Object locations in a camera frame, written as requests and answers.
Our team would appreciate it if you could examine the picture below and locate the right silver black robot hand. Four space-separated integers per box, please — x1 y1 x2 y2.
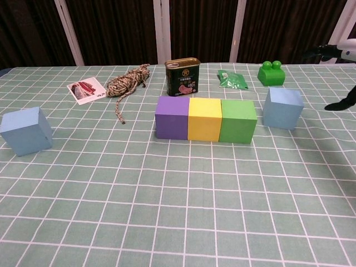
304 38 356 111

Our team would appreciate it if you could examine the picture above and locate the light blue foam cube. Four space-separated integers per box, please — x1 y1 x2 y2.
0 107 53 157
263 87 304 131

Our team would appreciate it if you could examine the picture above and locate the green foam cube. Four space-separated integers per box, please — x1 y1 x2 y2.
219 99 258 145

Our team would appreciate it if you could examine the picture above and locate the yellow foam cube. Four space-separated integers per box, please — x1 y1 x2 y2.
187 97 223 142

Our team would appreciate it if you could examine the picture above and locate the purple foam cube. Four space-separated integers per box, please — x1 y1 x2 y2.
155 96 191 140

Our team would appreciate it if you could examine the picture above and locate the green toy building brick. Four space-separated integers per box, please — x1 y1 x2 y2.
257 60 286 86

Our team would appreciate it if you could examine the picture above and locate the green snack packet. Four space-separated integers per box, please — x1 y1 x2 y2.
217 69 249 90

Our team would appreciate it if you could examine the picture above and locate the dark green luncheon meat can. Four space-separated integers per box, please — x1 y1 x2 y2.
164 57 202 97

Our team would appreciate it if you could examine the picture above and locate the black curtain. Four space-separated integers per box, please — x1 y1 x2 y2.
0 0 356 70

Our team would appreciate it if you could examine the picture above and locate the green checkered tablecloth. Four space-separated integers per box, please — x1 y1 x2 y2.
0 62 356 267

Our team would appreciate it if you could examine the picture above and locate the white photo card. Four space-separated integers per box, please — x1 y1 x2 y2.
67 77 107 106

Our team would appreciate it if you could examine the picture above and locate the braided rope bundle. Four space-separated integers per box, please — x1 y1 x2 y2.
106 63 151 125

